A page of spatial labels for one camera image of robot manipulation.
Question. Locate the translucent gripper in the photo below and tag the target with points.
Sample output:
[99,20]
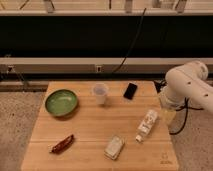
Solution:
[167,115]

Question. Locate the dried red chili pepper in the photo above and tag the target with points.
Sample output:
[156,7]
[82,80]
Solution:
[63,145]

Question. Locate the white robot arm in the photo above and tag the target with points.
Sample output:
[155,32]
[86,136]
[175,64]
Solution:
[185,81]

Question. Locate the clear plastic bottle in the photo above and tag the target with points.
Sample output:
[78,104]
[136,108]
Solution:
[146,125]

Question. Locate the black smartphone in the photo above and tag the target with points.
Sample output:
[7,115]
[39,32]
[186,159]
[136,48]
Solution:
[130,91]

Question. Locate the clear plastic cup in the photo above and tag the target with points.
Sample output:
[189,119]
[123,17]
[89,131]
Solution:
[100,91]

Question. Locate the green ceramic bowl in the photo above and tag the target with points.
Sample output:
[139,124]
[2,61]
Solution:
[61,102]

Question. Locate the white wall outlet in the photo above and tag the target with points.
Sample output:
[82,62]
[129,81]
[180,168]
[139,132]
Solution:
[99,69]

